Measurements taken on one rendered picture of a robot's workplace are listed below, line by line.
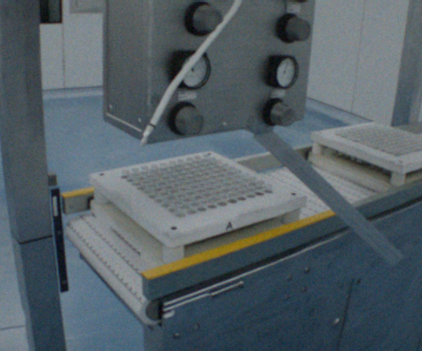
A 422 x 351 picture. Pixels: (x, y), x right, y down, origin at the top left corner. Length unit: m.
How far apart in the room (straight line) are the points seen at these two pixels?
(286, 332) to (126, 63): 0.61
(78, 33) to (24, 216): 5.03
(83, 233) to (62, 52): 5.05
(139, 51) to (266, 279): 0.40
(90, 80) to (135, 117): 5.39
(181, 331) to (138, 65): 0.36
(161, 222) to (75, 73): 5.24
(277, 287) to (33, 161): 0.42
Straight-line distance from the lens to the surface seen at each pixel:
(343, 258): 0.86
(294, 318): 0.93
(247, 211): 0.67
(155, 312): 0.62
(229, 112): 0.51
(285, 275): 0.75
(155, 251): 0.65
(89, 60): 5.83
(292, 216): 0.74
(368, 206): 0.85
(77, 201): 0.80
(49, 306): 0.90
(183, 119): 0.46
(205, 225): 0.62
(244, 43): 0.51
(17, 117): 0.75
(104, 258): 0.70
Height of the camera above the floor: 1.20
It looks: 21 degrees down
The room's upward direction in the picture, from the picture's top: 3 degrees clockwise
